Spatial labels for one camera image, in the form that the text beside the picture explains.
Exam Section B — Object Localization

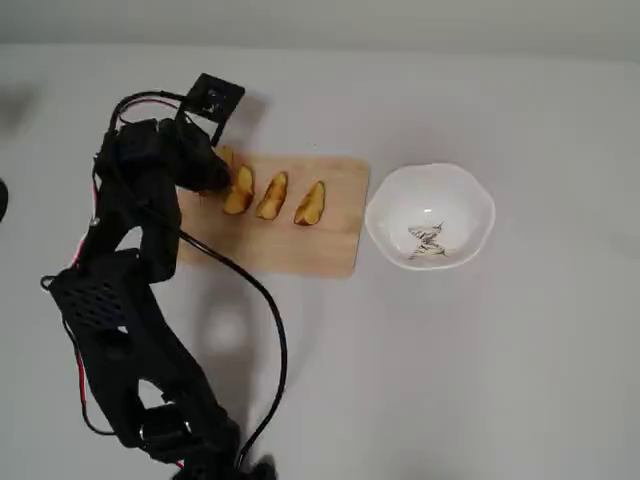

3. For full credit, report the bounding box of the red wire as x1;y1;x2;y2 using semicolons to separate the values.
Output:
73;344;119;436

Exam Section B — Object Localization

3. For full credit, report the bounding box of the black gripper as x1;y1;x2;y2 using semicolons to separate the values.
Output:
117;118;232;196

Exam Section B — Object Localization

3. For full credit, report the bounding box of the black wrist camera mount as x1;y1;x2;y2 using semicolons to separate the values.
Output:
175;73;246;147

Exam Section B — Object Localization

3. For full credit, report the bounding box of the white bowl with butterfly print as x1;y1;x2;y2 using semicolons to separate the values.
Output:
363;162;496;271

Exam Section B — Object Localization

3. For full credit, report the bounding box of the thick black cable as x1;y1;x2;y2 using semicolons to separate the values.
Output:
177;230;290;464

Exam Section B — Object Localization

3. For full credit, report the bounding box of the wooden cutting board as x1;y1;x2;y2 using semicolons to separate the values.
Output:
177;154;371;279

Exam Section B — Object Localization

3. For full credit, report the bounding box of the thin black cable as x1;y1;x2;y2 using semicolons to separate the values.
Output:
110;89;187;132

